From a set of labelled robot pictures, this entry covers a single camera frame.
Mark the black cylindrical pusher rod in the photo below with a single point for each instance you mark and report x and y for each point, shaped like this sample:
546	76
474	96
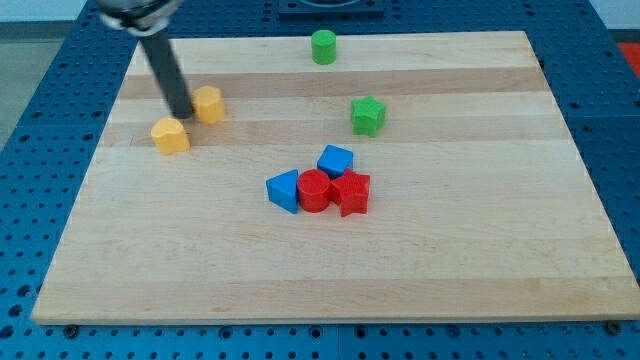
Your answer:
163	62

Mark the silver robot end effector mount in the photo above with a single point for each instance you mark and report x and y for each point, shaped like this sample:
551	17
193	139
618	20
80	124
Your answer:
138	17

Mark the yellow heart block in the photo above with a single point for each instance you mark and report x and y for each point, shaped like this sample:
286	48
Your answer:
169	136

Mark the yellow hexagon block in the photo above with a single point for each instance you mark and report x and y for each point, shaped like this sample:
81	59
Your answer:
208	104

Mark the green cylinder block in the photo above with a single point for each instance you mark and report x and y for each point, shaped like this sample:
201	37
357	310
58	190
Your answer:
324	47

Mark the blue triangle block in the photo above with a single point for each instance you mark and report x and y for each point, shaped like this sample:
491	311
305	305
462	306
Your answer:
282	190

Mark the blue cube block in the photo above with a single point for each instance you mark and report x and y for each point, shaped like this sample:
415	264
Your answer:
334	161

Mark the red cylinder block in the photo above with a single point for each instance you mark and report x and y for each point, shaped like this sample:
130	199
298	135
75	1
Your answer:
313	188

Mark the green star block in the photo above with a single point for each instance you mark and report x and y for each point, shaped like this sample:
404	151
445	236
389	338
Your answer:
368	115

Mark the red star block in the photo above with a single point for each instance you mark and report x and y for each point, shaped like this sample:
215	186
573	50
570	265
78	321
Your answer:
350	192

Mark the light wooden board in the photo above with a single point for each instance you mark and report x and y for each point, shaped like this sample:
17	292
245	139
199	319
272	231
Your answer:
480	207

